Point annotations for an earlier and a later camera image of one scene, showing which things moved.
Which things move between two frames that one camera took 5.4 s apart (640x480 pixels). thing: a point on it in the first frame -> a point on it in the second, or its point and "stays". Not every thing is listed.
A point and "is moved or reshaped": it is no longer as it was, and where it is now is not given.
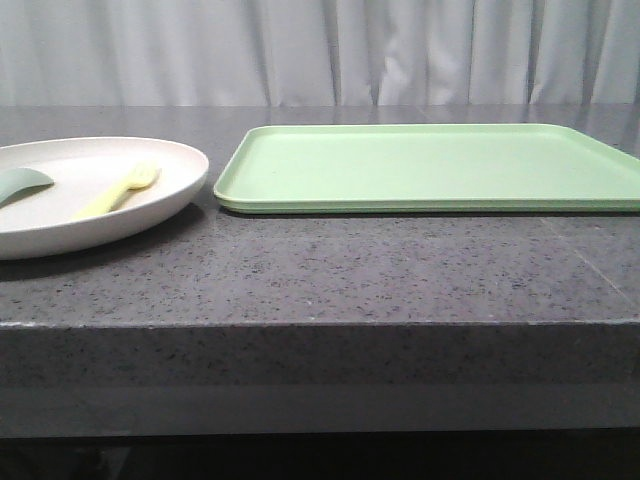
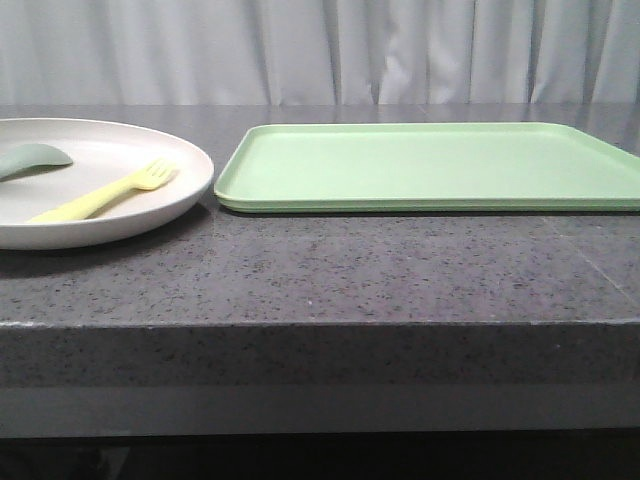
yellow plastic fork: x=140 y=177 is moved or reshaped
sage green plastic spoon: x=20 y=183 -> x=22 y=160
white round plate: x=43 y=221 is moved or reshaped
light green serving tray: x=429 y=169 stays
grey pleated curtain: x=319 y=52 stays
